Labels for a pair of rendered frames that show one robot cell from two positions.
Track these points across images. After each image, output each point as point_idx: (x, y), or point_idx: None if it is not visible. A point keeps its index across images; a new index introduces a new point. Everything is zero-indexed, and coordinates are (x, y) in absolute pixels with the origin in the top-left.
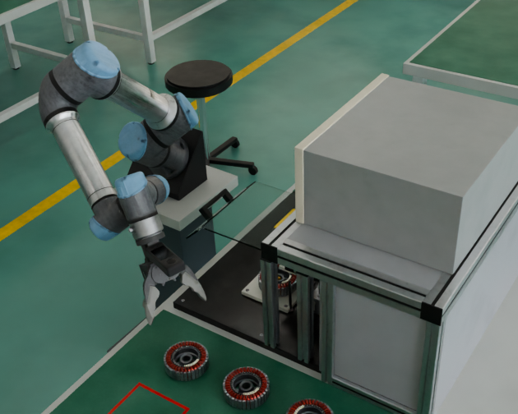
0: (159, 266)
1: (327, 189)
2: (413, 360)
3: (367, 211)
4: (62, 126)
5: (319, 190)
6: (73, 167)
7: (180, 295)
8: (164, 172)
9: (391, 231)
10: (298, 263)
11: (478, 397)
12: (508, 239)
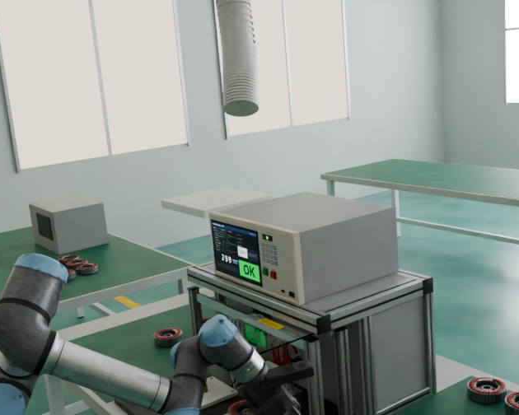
0: (296, 377)
1: (319, 257)
2: (418, 340)
3: (346, 257)
4: (69, 347)
5: (313, 262)
6: (115, 379)
7: None
8: None
9: (362, 263)
10: (346, 315)
11: None
12: None
